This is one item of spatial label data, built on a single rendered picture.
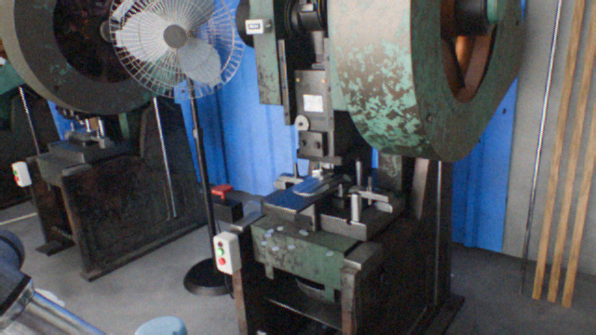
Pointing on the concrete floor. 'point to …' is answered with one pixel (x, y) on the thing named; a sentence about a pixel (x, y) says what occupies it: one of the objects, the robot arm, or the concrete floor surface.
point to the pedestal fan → (185, 32)
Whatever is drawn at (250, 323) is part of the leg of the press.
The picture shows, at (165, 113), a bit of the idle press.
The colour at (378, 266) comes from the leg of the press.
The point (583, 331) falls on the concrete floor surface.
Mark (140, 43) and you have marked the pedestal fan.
